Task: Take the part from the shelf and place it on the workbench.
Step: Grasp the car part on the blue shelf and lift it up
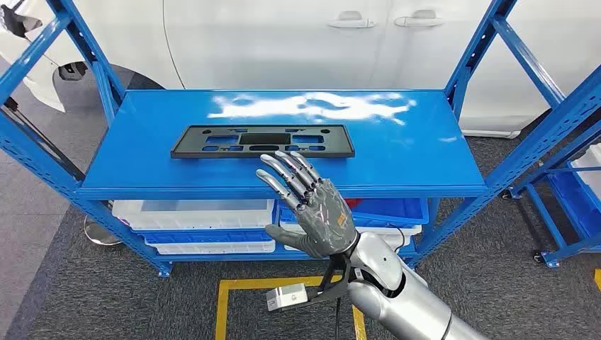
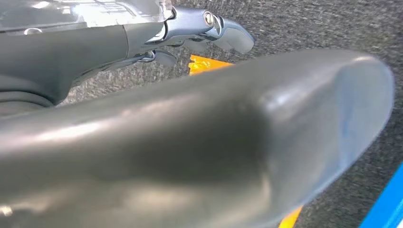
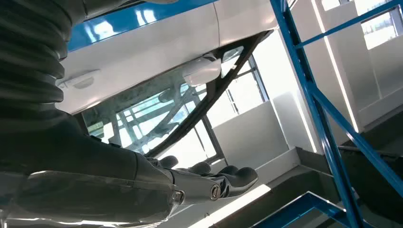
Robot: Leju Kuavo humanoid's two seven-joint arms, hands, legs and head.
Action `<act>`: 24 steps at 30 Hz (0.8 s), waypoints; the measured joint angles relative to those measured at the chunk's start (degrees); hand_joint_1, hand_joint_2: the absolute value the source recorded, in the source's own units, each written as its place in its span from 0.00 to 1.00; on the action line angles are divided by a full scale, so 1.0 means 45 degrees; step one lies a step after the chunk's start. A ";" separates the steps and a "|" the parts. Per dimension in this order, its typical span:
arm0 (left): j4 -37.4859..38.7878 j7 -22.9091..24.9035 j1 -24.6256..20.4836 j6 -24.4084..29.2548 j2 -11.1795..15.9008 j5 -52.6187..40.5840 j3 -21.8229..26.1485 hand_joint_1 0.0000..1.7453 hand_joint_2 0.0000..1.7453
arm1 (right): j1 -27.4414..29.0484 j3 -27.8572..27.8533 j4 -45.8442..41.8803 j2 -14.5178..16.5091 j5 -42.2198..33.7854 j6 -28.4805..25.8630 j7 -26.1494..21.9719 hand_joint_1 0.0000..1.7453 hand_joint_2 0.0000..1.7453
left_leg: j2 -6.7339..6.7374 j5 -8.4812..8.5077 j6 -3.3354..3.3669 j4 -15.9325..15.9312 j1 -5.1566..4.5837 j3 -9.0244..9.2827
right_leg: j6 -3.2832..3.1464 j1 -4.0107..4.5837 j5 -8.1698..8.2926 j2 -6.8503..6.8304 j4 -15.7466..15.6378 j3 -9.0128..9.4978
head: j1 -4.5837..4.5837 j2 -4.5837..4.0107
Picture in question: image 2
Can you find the yellow floor tape square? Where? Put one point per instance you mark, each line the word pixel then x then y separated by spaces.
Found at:
pixel 201 64

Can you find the blue metal shelf rack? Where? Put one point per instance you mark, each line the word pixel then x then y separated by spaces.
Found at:
pixel 387 204

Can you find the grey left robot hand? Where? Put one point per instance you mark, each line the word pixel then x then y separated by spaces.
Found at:
pixel 78 47

